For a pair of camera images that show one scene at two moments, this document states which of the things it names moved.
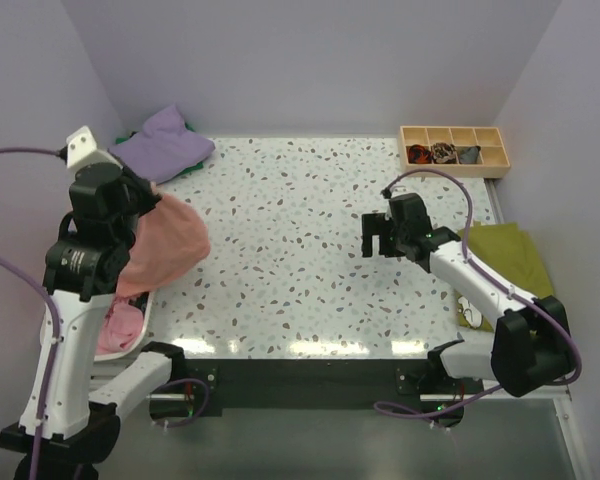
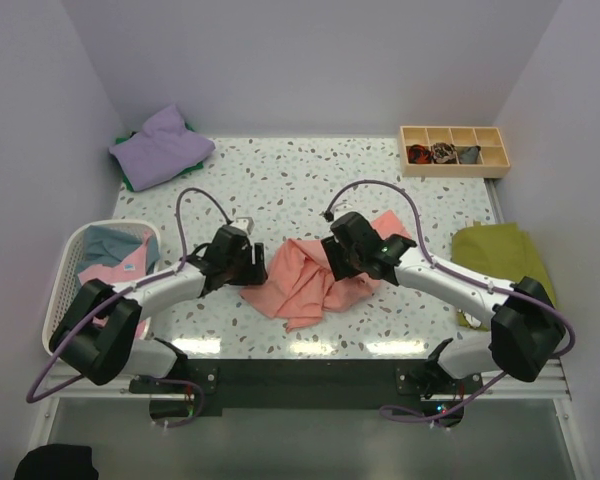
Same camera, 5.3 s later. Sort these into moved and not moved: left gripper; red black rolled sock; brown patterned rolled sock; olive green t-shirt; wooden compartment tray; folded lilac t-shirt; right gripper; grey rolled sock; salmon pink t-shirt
Moved: right gripper; salmon pink t-shirt; left gripper
Not moved: olive green t-shirt; wooden compartment tray; grey rolled sock; red black rolled sock; folded lilac t-shirt; brown patterned rolled sock
